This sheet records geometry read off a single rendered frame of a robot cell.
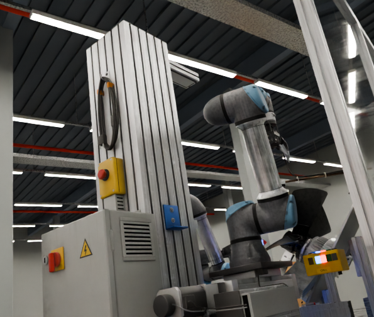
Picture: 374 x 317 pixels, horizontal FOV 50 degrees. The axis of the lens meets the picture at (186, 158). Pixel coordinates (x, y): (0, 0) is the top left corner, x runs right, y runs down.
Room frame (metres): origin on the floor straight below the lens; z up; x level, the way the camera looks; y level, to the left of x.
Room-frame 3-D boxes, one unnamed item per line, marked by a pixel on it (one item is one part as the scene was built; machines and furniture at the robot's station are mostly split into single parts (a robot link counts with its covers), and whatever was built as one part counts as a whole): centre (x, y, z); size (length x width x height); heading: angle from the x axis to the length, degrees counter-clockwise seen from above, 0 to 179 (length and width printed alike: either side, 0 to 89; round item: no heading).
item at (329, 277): (1.87, -0.54, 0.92); 0.03 x 0.03 x 0.12; 55
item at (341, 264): (1.87, -0.54, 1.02); 0.16 x 0.10 x 0.11; 55
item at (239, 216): (1.52, -0.18, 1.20); 0.13 x 0.12 x 0.14; 68
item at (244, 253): (1.52, -0.17, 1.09); 0.15 x 0.15 x 0.10
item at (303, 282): (2.28, -0.50, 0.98); 0.20 x 0.16 x 0.20; 55
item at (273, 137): (1.75, -0.40, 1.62); 0.09 x 0.08 x 0.12; 146
